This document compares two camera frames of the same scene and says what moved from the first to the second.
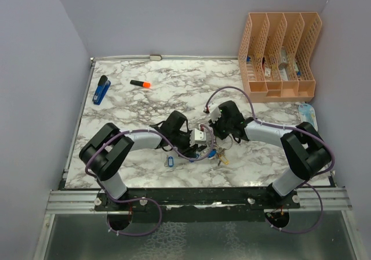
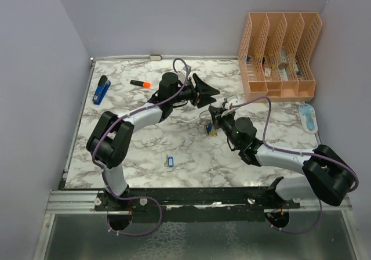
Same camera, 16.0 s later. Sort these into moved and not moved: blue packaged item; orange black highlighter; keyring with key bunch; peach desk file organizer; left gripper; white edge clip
Moved: left gripper; keyring with key bunch
Not moved: white edge clip; blue packaged item; peach desk file organizer; orange black highlighter
